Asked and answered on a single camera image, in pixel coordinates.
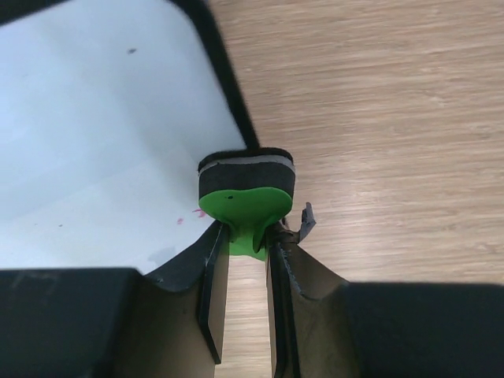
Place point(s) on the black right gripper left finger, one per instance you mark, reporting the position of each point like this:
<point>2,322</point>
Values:
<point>175,324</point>

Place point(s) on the black framed whiteboard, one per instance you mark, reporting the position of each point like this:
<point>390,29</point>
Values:
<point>107,108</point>

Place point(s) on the green black eraser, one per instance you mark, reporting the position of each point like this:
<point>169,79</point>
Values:
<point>247,190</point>

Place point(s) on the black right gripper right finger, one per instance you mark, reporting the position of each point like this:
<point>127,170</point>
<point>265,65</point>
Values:
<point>309,328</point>

